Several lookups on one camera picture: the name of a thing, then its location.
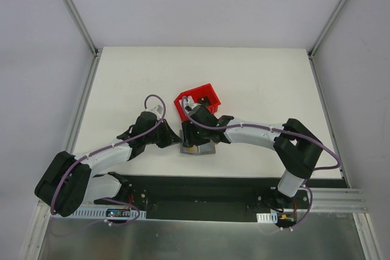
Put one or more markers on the red plastic bin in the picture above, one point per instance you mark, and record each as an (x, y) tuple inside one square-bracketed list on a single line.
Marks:
[(196, 93)]

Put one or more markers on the aluminium front rail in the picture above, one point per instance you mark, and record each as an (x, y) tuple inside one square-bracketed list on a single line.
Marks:
[(338, 200)]

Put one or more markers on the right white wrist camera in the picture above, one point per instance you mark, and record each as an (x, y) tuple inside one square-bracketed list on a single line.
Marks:
[(189, 101)]

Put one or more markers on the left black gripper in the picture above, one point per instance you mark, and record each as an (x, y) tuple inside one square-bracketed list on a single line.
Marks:
[(164, 137)]

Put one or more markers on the grey leather card holder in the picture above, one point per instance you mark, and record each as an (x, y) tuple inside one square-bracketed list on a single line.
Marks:
[(204, 149)]

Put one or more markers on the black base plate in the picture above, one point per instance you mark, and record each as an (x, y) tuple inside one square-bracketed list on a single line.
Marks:
[(214, 199)]

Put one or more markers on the left aluminium frame post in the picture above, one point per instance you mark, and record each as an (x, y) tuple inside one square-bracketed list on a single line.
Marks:
[(81, 27)]

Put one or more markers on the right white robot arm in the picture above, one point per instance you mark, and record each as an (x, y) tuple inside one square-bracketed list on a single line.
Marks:
[(298, 149)]

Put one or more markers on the black block in bin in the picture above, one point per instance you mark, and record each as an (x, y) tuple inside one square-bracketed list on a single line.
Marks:
[(204, 101)]

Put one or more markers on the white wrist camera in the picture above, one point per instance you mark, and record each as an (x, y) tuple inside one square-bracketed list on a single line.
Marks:
[(157, 110), (189, 101)]

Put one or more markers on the right white cable duct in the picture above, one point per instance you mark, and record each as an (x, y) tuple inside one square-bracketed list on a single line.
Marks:
[(271, 217)]

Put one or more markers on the right aluminium frame post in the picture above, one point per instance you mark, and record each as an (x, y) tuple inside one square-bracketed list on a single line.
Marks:
[(330, 22)]

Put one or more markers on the white cable duct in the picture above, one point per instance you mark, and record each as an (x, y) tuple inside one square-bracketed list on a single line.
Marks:
[(107, 213), (271, 217)]

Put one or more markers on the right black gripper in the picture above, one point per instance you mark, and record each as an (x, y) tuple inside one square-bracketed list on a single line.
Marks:
[(190, 134)]

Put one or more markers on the left white cable duct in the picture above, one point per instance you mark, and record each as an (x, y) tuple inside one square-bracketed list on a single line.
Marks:
[(107, 213)]

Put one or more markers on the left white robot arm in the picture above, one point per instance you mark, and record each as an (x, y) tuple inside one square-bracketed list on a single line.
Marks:
[(71, 180)]

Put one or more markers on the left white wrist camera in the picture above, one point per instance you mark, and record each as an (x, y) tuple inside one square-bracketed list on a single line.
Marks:
[(157, 110)]

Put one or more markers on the aluminium frame post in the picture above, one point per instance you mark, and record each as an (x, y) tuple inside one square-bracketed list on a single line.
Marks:
[(330, 22), (81, 27)]

